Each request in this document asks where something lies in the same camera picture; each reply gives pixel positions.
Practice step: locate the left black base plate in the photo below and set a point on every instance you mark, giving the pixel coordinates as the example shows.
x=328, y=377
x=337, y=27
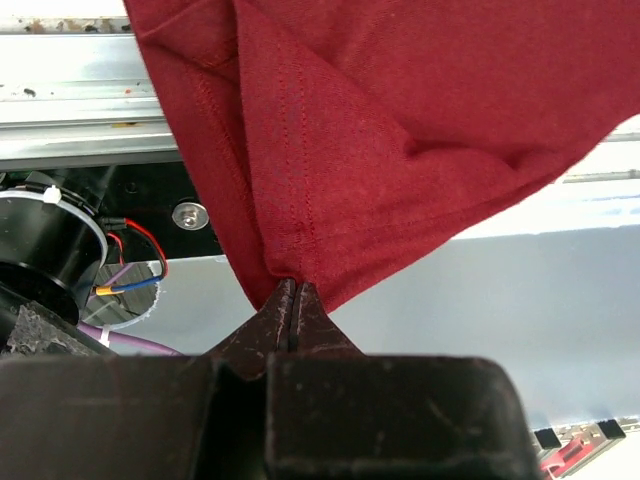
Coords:
x=144, y=193

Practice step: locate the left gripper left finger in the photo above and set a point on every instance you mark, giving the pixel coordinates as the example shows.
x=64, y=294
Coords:
x=71, y=410

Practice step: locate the maroon t shirt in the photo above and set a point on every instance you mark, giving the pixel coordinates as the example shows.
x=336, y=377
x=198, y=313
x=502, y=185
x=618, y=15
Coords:
x=338, y=142

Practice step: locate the aluminium rail frame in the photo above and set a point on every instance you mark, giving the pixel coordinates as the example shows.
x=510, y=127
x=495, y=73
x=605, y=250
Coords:
x=75, y=93

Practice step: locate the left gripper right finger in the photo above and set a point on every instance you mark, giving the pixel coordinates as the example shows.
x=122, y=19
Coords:
x=335, y=413

